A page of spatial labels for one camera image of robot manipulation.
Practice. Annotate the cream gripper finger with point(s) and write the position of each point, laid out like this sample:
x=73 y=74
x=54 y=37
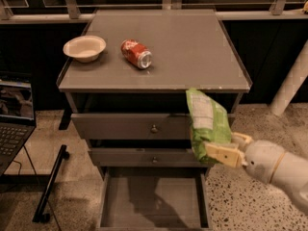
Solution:
x=242 y=140
x=227 y=154

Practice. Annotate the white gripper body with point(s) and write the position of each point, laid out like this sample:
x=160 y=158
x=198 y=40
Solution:
x=261 y=160

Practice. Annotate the green rice chip bag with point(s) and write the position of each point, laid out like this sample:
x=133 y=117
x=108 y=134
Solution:
x=209 y=123

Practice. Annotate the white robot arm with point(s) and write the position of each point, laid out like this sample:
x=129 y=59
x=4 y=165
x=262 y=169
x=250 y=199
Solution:
x=291 y=177

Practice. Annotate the grey drawer cabinet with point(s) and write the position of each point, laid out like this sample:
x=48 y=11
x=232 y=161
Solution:
x=189 y=50

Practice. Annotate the bottom grey open drawer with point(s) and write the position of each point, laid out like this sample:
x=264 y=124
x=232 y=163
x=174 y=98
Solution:
x=154 y=200

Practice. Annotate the middle grey drawer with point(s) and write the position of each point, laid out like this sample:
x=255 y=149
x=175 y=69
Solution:
x=145 y=157

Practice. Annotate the top grey drawer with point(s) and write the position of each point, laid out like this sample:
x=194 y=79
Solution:
x=133 y=126

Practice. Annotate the white diagonal pillar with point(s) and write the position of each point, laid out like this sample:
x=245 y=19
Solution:
x=293 y=81

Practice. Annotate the red soda can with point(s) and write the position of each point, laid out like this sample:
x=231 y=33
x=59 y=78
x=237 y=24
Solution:
x=136 y=53

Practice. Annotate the white paper bowl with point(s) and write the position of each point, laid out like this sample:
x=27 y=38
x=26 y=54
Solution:
x=85 y=49

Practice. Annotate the black stand leg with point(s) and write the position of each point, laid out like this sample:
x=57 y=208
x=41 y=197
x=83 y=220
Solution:
x=39 y=215

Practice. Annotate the black laptop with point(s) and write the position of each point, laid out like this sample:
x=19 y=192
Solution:
x=17 y=117

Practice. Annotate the metal window railing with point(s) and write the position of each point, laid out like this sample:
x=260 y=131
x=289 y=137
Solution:
x=73 y=10

